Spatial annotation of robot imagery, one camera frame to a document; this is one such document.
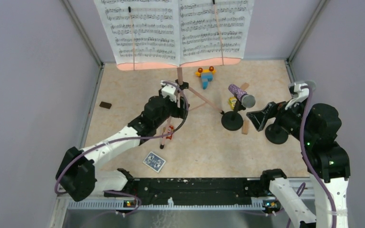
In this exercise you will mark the blue playing card box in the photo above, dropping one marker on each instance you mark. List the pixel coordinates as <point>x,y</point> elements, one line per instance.
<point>154,162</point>

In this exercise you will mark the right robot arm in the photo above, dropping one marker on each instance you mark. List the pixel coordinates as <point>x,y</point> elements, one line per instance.
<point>315,126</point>

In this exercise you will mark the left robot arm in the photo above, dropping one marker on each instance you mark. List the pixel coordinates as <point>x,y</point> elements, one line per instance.
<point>77,171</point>

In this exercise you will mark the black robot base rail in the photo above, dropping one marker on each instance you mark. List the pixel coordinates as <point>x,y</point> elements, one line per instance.
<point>200,191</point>

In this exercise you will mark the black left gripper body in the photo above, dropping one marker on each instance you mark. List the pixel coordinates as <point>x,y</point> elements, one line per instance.
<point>171,109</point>

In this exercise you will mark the small wooden block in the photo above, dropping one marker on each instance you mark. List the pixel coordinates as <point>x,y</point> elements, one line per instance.
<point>244,86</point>

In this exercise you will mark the long wooden block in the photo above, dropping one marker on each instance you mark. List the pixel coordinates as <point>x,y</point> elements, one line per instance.
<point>245,127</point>

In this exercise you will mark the purple glitter microphone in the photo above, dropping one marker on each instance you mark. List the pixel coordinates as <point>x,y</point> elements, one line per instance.
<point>248,101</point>

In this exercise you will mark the dark brown flat block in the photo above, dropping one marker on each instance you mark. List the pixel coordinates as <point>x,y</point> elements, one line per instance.
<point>105,105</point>

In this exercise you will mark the black microphone desk stand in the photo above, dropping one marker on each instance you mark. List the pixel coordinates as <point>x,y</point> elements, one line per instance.
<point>232,120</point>

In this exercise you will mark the red owl toy block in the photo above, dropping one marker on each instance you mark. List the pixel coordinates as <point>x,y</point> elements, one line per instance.
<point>170,130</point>

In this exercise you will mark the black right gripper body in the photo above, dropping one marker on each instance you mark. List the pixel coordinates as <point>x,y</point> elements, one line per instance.
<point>289,119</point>

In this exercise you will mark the yellow owl toy block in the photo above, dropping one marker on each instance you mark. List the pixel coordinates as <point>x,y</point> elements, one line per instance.
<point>232,101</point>

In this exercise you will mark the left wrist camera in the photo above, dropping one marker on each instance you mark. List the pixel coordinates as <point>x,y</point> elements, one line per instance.
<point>169,91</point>

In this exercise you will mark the blue yellow toy block car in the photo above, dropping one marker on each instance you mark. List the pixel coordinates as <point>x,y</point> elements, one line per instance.
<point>205,75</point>

